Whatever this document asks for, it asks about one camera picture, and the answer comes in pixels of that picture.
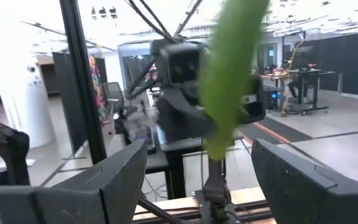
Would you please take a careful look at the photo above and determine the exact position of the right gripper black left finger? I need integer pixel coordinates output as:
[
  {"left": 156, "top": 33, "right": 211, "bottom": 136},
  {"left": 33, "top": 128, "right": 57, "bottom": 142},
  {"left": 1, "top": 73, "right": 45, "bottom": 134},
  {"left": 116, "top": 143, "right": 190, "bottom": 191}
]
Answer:
[{"left": 0, "top": 139, "right": 149, "bottom": 224}]

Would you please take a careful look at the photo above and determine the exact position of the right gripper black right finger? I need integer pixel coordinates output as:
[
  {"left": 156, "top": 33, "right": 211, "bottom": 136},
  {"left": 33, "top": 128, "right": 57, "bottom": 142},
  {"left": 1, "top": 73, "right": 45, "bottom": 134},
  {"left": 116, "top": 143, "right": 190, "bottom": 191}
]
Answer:
[{"left": 251, "top": 138, "right": 358, "bottom": 224}]

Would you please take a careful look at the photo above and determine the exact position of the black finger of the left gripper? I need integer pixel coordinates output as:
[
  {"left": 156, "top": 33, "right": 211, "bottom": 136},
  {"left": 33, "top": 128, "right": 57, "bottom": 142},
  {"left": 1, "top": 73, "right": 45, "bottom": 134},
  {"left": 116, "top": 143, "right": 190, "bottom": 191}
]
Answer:
[{"left": 157, "top": 90, "right": 230, "bottom": 222}]

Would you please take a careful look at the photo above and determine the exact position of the green elongated vegetable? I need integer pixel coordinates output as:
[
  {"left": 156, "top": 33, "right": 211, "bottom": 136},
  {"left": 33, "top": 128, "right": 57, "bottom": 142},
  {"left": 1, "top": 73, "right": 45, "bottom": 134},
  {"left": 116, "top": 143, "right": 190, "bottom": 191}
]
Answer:
[{"left": 197, "top": 0, "right": 270, "bottom": 160}]

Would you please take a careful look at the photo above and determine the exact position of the black orange-striped floor mat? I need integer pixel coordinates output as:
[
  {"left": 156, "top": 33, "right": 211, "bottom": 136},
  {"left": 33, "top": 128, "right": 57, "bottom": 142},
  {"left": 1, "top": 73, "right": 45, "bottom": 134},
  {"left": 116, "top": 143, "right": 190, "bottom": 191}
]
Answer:
[{"left": 237, "top": 116, "right": 314, "bottom": 146}]

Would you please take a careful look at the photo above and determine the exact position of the black side table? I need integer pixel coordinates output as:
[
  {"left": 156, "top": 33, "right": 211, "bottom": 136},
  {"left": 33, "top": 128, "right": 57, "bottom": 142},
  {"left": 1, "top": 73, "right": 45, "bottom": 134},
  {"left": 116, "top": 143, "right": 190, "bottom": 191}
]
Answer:
[{"left": 144, "top": 130, "right": 245, "bottom": 200}]

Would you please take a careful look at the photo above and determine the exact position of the black standing desk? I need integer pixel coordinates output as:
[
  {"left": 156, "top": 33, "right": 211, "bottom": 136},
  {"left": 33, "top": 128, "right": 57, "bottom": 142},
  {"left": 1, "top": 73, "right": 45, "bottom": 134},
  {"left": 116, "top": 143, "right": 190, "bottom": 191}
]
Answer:
[{"left": 286, "top": 68, "right": 336, "bottom": 116}]

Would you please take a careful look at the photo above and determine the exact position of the black computer monitor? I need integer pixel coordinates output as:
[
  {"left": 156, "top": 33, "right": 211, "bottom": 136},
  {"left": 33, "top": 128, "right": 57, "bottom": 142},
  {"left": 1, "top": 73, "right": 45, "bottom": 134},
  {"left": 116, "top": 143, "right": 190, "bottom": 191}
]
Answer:
[{"left": 290, "top": 45, "right": 316, "bottom": 71}]

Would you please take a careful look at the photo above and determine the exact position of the black angled stand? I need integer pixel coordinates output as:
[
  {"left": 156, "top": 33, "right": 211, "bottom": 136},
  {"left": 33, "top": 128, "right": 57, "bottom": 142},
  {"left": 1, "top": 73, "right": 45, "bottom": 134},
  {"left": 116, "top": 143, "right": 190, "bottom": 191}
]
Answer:
[{"left": 0, "top": 117, "right": 31, "bottom": 187}]

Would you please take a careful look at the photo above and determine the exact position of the black partition panel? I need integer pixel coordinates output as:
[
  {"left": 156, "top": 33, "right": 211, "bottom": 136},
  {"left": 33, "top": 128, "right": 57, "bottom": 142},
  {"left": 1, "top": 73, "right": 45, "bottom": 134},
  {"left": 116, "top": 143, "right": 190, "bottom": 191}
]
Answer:
[{"left": 52, "top": 52, "right": 88, "bottom": 154}]

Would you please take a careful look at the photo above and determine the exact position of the dark office chair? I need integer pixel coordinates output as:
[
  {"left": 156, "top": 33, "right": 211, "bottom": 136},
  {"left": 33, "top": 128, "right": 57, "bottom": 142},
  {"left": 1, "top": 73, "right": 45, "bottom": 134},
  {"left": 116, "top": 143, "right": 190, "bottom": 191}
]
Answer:
[{"left": 103, "top": 81, "right": 139, "bottom": 127}]

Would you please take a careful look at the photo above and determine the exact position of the colourful patterned fabric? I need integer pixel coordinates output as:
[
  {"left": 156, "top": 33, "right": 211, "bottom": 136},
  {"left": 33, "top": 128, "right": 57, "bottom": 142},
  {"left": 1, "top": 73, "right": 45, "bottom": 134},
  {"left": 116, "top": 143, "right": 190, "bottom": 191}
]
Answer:
[{"left": 88, "top": 55, "right": 107, "bottom": 123}]

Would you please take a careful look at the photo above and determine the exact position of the white round column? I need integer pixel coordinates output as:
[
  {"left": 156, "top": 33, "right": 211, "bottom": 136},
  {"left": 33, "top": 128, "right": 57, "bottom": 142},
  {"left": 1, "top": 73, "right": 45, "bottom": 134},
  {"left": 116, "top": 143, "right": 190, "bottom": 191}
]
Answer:
[{"left": 0, "top": 18, "right": 57, "bottom": 149}]

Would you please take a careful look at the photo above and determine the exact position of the black aluminium table rail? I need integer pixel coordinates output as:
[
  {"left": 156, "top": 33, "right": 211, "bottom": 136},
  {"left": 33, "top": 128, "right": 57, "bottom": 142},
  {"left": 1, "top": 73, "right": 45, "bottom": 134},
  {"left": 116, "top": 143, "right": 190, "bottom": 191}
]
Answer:
[{"left": 132, "top": 198, "right": 275, "bottom": 224}]

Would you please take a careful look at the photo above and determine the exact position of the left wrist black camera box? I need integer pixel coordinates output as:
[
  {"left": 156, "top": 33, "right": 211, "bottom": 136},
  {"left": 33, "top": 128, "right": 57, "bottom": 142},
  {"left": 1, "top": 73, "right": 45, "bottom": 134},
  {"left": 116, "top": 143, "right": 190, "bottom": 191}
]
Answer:
[{"left": 158, "top": 42, "right": 204, "bottom": 86}]

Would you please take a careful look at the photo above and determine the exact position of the black curtain wall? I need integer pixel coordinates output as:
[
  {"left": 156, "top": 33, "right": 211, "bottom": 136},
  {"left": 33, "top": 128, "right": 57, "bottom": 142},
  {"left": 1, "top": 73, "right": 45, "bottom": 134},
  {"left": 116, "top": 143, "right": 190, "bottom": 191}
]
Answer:
[{"left": 303, "top": 30, "right": 358, "bottom": 98}]

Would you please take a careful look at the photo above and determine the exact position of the black cable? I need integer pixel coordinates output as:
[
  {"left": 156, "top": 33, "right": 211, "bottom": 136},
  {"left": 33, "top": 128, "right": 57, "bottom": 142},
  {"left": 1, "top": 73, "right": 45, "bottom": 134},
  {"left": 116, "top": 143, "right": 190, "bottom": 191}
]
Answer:
[
  {"left": 126, "top": 0, "right": 169, "bottom": 41},
  {"left": 137, "top": 0, "right": 175, "bottom": 40}
]

